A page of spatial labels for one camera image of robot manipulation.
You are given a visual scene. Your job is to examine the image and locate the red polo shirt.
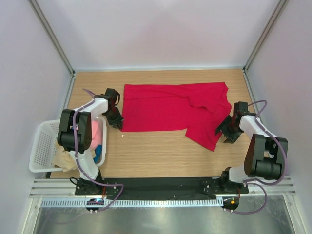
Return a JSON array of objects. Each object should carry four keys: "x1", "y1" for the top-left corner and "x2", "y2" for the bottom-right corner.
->
[{"x1": 122, "y1": 82, "x2": 232, "y2": 152}]

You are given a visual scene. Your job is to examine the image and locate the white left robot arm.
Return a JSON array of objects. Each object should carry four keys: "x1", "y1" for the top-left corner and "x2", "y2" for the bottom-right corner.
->
[{"x1": 57, "y1": 88, "x2": 123, "y2": 195}]

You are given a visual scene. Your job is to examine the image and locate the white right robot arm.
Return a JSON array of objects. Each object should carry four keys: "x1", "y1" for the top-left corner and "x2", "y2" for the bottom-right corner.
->
[{"x1": 215, "y1": 101, "x2": 288, "y2": 193}]

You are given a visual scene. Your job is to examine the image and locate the pink t shirt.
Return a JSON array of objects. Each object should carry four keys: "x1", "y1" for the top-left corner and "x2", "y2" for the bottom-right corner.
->
[{"x1": 90, "y1": 120, "x2": 102, "y2": 150}]

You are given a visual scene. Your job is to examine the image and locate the blue t shirt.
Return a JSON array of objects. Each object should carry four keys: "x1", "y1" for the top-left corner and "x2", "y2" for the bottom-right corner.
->
[{"x1": 94, "y1": 145, "x2": 102, "y2": 163}]

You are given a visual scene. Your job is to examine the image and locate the beige t shirt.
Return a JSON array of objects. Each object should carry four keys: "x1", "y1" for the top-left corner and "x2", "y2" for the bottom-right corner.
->
[{"x1": 51, "y1": 140, "x2": 96, "y2": 173}]

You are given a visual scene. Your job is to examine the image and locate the white plastic laundry basket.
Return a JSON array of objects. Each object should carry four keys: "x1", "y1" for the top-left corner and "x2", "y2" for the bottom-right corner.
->
[{"x1": 28, "y1": 117, "x2": 108, "y2": 173}]

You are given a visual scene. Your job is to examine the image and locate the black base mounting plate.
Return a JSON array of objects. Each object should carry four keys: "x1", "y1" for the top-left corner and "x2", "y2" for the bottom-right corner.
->
[{"x1": 70, "y1": 177, "x2": 249, "y2": 201}]

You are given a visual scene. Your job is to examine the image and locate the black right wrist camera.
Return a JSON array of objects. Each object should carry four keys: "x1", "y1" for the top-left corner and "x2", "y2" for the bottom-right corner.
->
[{"x1": 233, "y1": 101, "x2": 249, "y2": 118}]

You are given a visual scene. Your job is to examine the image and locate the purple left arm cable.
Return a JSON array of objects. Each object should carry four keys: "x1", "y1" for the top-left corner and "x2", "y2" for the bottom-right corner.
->
[{"x1": 73, "y1": 88, "x2": 125, "y2": 217}]

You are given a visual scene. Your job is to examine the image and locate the aluminium frame rail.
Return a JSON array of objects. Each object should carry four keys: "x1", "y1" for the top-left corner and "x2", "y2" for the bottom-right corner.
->
[{"x1": 29, "y1": 176, "x2": 296, "y2": 198}]

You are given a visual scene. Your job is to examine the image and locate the white slotted cable duct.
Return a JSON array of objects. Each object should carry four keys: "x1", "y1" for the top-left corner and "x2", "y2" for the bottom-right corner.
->
[{"x1": 40, "y1": 197, "x2": 223, "y2": 209}]

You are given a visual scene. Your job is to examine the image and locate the left aluminium corner post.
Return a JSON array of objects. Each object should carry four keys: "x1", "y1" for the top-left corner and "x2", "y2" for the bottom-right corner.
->
[{"x1": 28, "y1": 0, "x2": 75, "y2": 76}]

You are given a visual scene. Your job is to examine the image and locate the aluminium corner post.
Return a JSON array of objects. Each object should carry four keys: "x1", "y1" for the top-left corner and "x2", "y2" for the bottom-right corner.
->
[
  {"x1": 28, "y1": 0, "x2": 75, "y2": 76},
  {"x1": 243, "y1": 0, "x2": 289, "y2": 73}
]

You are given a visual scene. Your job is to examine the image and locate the right aluminium corner post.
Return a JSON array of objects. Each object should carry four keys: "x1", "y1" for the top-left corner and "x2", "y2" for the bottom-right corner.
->
[{"x1": 243, "y1": 0, "x2": 289, "y2": 73}]

